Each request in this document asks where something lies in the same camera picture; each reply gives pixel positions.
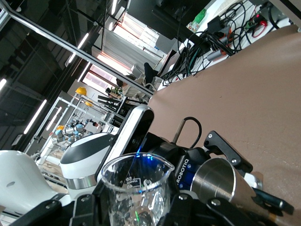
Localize clear glass measuring beaker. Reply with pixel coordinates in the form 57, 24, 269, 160
100, 152, 175, 226

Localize red cable coil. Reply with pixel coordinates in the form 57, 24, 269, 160
251, 20, 269, 38

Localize black flat dock box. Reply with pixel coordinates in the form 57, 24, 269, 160
160, 48, 182, 78

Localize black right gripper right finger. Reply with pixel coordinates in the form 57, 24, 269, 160
162, 174, 259, 226

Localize white office desk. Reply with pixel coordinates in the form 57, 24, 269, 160
159, 0, 292, 92

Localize grey orange USB hub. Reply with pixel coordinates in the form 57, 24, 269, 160
206, 48, 236, 62

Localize tangled black desk cables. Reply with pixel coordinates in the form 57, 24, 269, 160
162, 0, 283, 87

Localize white frame rack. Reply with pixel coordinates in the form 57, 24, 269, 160
23, 90, 123, 165

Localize seated person dark trousers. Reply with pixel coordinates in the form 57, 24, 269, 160
116, 62, 160, 95

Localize wide aluminium post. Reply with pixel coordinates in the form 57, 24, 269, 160
268, 0, 301, 15

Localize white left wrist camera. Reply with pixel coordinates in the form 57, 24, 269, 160
95, 105, 155, 183

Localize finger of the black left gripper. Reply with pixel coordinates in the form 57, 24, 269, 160
253, 187, 295, 215

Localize steel double cone jigger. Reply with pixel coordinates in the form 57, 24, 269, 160
190, 157, 258, 210

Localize black power adapter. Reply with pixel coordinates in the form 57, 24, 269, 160
206, 16, 227, 33

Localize small black tilted monitor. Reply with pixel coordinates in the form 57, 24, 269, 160
97, 94, 132, 111

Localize short cable with metal plug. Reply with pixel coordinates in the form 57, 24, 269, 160
173, 116, 203, 149

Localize green plastic bag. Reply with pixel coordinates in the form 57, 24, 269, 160
192, 8, 208, 24

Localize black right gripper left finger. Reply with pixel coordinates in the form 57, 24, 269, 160
9, 183, 112, 226

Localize slim aluminium post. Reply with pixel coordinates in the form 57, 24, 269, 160
0, 4, 155, 97

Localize green circuit board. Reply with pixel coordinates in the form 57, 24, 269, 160
243, 13, 263, 32

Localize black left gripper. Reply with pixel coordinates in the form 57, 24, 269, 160
137, 130, 254, 192

